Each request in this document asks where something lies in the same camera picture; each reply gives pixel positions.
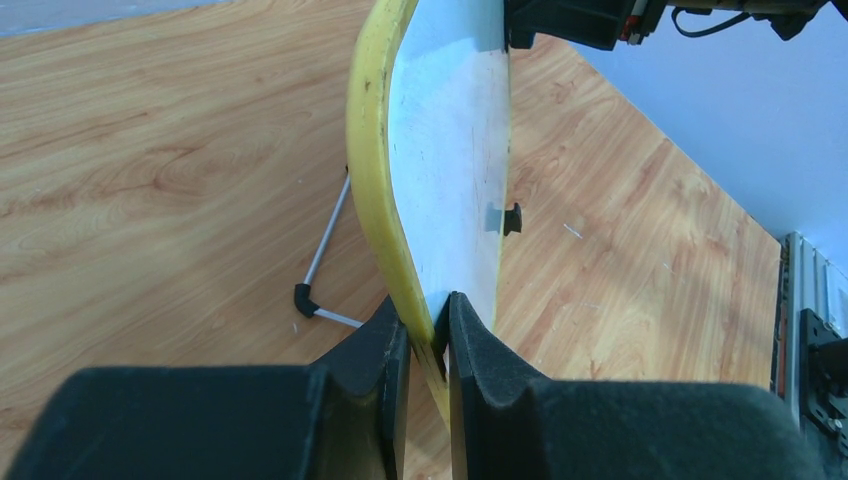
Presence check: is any yellow framed whiteboard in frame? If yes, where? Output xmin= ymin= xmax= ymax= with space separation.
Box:
xmin=345 ymin=1 xmax=511 ymax=418

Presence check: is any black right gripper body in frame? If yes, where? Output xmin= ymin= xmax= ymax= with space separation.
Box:
xmin=504 ymin=0 xmax=663 ymax=51

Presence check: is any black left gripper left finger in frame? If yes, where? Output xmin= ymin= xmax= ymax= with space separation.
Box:
xmin=8 ymin=300 xmax=410 ymax=479

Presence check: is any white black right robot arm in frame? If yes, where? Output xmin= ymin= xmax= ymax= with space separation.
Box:
xmin=504 ymin=0 xmax=827 ymax=51

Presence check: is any metal wire board stand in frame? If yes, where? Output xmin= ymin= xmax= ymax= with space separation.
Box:
xmin=293 ymin=168 xmax=366 ymax=331

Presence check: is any aluminium frame rail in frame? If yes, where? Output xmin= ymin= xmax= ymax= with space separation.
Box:
xmin=770 ymin=232 xmax=847 ymax=441

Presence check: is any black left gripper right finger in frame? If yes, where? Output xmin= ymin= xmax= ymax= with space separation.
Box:
xmin=447 ymin=292 xmax=824 ymax=479

